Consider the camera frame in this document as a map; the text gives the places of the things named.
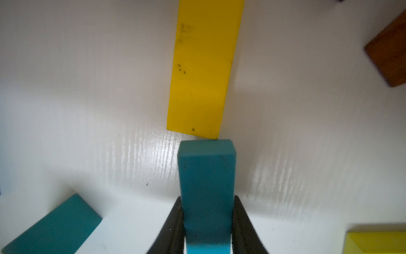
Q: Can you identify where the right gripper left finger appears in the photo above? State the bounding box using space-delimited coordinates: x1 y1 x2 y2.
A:
147 197 185 254

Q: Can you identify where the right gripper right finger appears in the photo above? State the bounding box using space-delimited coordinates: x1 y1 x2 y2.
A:
232 195 268 254

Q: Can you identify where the long teal block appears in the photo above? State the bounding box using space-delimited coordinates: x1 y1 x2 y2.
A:
178 140 236 254

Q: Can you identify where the long yellow block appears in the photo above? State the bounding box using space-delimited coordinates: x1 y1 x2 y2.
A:
343 231 406 254
167 1 244 139

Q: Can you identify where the teal triangle block lower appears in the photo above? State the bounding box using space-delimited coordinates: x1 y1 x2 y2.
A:
1 194 102 254

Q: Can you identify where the brown wooden block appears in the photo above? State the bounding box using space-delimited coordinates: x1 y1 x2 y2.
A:
364 11 406 87

